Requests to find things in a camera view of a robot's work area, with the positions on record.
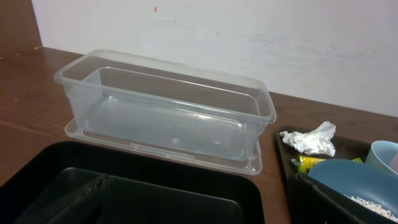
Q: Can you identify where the dark blue plate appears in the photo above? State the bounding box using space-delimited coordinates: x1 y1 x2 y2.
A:
308 159 397 217

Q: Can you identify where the light blue bowl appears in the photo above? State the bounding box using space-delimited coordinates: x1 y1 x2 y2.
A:
365 141 397 177

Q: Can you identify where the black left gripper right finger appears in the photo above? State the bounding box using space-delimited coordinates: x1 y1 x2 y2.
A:
287 172 395 224

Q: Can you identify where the brown serving tray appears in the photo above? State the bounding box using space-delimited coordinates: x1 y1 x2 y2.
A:
274 125 398 224

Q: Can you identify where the clear plastic bin lid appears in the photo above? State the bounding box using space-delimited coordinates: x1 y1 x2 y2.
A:
65 119 262 175

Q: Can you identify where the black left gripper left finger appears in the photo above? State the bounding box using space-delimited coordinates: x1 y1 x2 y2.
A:
16 174 113 224

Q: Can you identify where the crumpled white tissue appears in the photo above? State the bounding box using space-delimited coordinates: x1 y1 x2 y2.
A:
279 121 336 157

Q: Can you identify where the black plastic tray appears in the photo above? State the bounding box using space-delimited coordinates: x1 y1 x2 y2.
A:
1 141 265 223

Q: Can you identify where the white rice pile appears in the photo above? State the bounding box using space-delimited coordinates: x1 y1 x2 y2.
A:
346 196 397 223

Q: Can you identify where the yellow snack wrapper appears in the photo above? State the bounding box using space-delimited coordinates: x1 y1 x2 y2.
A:
290 155 364 175

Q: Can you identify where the clear plastic bin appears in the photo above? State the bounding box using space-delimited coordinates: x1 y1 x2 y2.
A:
54 50 277 161

